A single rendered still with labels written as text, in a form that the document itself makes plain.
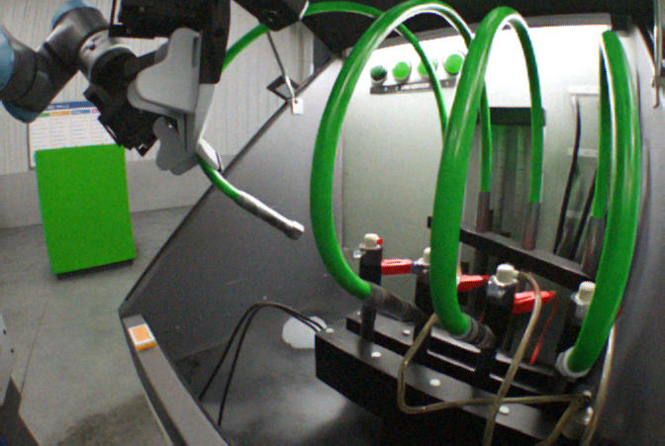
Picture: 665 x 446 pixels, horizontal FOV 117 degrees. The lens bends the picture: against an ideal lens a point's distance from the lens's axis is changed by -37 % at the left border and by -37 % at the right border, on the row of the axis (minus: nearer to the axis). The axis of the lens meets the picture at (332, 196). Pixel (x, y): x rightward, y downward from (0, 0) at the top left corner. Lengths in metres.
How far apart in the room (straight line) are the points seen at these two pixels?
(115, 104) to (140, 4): 0.20
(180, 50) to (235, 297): 0.51
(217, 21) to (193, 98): 0.06
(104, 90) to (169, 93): 0.22
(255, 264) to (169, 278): 0.18
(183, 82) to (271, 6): 0.11
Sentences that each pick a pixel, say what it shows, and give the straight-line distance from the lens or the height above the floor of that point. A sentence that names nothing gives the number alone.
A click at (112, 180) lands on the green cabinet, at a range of 3.49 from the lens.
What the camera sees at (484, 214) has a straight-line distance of 0.47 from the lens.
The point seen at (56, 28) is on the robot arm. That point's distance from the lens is 0.54.
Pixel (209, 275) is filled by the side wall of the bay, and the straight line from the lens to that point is 0.62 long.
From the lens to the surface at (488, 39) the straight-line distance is 0.20.
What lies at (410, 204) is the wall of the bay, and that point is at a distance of 0.67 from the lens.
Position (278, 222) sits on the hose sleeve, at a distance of 0.40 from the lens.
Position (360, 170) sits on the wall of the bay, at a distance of 0.74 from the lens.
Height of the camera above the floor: 1.22
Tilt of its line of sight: 10 degrees down
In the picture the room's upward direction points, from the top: straight up
